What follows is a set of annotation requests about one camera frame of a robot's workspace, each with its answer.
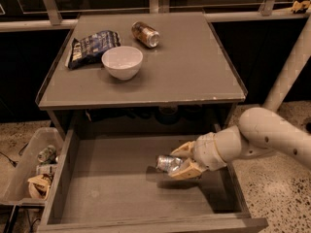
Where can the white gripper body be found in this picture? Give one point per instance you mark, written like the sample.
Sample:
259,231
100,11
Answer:
206,151

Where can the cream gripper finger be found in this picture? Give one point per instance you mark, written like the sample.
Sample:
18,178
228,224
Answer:
189,169
184,151

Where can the silver blue redbull can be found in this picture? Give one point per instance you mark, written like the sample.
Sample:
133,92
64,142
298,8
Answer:
168,163

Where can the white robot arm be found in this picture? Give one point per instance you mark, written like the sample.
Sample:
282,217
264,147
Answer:
259,130

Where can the open grey top drawer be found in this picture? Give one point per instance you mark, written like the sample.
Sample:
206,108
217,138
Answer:
109,184

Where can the brown gold soda can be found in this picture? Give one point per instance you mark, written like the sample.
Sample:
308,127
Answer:
145,34

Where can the green can in bin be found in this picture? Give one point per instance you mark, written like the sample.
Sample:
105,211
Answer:
47,155

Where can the white can in bin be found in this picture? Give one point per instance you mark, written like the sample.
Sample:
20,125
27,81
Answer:
47,169

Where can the grey wooden cabinet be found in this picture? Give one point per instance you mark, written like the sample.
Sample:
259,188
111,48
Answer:
187,66

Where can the white ceramic bowl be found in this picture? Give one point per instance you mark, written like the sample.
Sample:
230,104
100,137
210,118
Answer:
122,62

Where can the blue chip bag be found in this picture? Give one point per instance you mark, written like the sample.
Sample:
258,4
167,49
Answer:
90,49

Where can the crumpled yellow wrapper in bin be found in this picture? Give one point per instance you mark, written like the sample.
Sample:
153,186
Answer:
39,186

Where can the yellow object on railing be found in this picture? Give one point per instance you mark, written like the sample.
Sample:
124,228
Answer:
300,7

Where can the clear plastic bin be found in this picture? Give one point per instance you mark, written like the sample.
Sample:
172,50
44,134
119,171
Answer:
16,191

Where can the metal railing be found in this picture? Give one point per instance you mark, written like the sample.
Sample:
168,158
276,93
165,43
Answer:
33,15

